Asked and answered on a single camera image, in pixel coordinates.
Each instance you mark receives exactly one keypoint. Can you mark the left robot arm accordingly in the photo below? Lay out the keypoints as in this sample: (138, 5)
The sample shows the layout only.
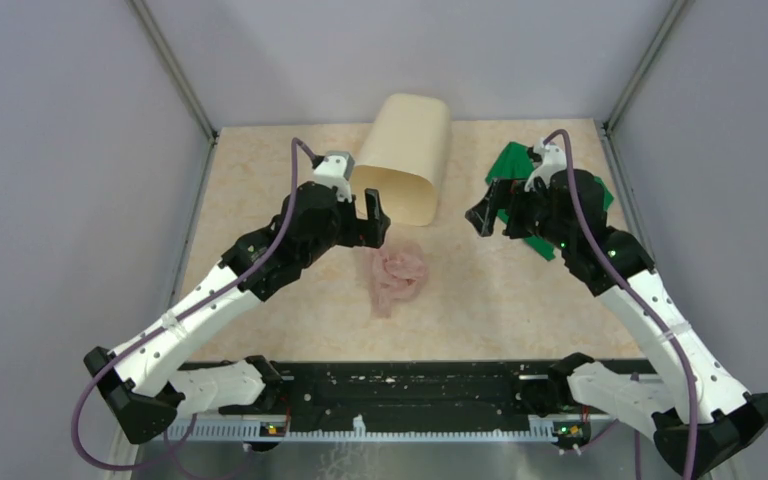
(145, 382)

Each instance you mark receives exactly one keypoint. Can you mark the pink plastic trash bag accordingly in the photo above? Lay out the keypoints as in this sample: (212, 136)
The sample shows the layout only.
(396, 272)

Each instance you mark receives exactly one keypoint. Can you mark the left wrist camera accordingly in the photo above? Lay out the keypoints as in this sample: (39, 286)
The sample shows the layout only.
(334, 170)

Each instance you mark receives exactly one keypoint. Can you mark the left aluminium frame post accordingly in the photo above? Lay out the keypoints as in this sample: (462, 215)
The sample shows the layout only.
(172, 67)

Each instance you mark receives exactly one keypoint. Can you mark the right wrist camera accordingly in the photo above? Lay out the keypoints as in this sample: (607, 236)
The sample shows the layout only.
(551, 160)

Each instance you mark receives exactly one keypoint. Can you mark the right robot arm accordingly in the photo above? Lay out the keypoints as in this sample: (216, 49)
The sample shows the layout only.
(699, 415)

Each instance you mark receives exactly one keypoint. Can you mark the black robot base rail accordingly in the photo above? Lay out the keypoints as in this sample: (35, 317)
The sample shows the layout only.
(413, 396)

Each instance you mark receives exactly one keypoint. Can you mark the aluminium frame post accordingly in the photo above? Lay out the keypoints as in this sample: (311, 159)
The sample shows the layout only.
(172, 67)
(677, 10)

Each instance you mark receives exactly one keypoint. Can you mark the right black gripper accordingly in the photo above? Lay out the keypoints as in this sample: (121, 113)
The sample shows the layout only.
(500, 194)

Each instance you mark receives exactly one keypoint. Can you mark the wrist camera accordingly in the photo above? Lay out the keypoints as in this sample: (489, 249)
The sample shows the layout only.
(334, 170)
(551, 160)

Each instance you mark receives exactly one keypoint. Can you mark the beige plastic trash bin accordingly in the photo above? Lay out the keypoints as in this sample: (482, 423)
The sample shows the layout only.
(404, 157)

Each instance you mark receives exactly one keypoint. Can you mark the green cloth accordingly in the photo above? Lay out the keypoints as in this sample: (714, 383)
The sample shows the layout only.
(519, 161)

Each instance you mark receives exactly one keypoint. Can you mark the right aluminium frame post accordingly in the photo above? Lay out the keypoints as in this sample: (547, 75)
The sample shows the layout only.
(677, 10)

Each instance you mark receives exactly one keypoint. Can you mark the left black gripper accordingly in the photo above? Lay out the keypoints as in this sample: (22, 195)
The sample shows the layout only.
(365, 232)

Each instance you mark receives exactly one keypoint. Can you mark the white cable duct strip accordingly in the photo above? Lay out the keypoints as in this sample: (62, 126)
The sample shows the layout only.
(262, 430)

